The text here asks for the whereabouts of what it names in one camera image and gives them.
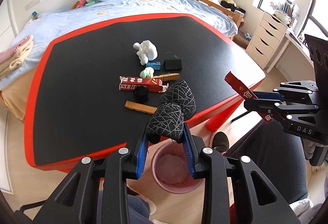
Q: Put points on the dark red printed carton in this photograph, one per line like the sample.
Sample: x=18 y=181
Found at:
x=152 y=84

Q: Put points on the brown cardboard piece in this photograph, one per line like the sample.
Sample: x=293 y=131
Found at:
x=168 y=77

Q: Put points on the folded pink beige towels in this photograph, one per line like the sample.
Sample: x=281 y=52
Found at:
x=14 y=57

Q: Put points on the small blue alarm clock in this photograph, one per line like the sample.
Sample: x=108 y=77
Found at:
x=34 y=15

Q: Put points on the small blue carton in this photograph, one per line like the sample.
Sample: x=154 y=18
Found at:
x=155 y=65

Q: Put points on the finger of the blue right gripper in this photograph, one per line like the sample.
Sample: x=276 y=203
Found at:
x=266 y=106
x=269 y=95

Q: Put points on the long red Surprise box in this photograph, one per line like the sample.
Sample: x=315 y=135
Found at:
x=245 y=93

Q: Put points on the bed with blue sheet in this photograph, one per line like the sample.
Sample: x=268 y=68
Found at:
x=50 y=25

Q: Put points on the white rolled socks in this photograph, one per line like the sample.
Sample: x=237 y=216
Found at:
x=146 y=51

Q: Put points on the brown cardboard strip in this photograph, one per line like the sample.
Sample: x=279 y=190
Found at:
x=140 y=107

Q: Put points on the pink trash bin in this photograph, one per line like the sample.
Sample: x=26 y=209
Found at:
x=169 y=170

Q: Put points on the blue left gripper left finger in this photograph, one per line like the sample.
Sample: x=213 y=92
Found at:
x=141 y=156

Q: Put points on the small black crumpled item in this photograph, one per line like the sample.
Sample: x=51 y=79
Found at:
x=141 y=94

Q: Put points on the black plastic tray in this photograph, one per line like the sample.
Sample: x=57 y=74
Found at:
x=173 y=64

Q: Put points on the green white crumpled wrapper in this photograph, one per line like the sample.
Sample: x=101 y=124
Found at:
x=148 y=72

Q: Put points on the wall switch panel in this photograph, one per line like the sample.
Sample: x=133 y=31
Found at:
x=31 y=4

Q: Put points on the white drawer cabinet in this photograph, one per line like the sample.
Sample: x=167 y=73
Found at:
x=266 y=40

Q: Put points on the black patterned sock bundle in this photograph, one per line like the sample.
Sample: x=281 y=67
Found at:
x=176 y=106

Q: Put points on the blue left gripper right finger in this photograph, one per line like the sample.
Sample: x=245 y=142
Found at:
x=190 y=151

